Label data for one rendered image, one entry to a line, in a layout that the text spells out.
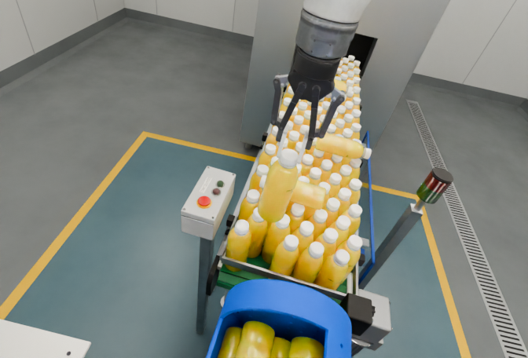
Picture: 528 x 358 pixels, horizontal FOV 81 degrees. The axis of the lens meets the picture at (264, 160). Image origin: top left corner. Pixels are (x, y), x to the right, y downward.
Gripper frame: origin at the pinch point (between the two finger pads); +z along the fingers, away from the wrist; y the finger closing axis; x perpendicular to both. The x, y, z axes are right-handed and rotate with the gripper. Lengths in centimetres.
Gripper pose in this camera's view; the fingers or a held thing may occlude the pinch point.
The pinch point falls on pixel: (292, 144)
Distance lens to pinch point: 64.7
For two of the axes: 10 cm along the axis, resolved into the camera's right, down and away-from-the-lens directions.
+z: -1.7, 7.4, 6.5
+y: 9.6, 2.8, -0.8
